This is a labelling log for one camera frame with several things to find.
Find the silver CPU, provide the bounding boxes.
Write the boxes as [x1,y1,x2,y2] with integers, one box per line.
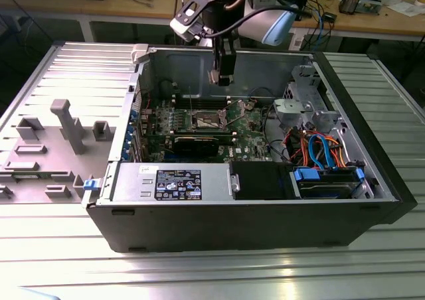
[208,68,234,87]

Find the wooden desk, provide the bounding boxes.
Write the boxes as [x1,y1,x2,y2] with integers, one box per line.
[0,0,425,44]

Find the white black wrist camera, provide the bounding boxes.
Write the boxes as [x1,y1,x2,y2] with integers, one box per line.
[169,0,209,42]

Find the orange power wires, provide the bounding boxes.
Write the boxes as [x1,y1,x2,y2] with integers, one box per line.
[297,132,349,168]

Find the metal socket cover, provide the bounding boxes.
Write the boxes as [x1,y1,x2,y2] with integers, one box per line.
[219,98,244,127]

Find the silver metal drive cage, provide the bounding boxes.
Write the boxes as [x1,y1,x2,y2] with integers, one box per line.
[274,64,348,138]

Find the white paper sheet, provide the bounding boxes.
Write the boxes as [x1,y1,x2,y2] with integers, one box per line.
[386,0,425,17]

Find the black graphics card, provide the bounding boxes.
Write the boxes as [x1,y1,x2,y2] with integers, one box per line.
[173,134,220,157]

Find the black RAM slot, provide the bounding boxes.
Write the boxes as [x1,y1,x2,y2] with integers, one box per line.
[173,97,230,103]
[145,135,236,145]
[145,130,236,138]
[173,101,230,107]
[173,104,230,111]
[173,93,230,100]

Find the green motherboard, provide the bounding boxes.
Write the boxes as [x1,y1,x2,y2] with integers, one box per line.
[137,96,277,163]

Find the grey parts rack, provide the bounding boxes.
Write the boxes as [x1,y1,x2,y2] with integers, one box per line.
[0,99,117,204]

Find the grey power supply unit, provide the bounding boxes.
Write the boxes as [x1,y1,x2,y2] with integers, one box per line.
[112,162,233,203]

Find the grey metal device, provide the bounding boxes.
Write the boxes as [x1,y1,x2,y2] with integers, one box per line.
[357,0,383,15]

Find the thin black wire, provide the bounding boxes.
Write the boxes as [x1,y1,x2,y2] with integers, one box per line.
[262,106,287,158]

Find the blue flat data cable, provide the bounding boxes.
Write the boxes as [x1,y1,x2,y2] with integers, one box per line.
[307,134,337,172]

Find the grey case latch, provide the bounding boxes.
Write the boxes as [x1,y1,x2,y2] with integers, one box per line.
[131,43,150,65]

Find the CPU socket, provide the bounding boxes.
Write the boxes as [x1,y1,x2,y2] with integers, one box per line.
[188,108,230,131]

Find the hard disk in blue carrier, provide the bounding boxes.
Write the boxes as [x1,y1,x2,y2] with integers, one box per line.
[290,167,366,200]

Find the black open PC case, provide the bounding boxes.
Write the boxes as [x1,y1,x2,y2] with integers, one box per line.
[81,42,418,254]

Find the red data cable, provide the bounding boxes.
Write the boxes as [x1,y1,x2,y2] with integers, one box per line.
[282,129,301,149]

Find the blue desk cable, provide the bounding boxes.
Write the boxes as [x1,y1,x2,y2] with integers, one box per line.
[311,6,327,47]

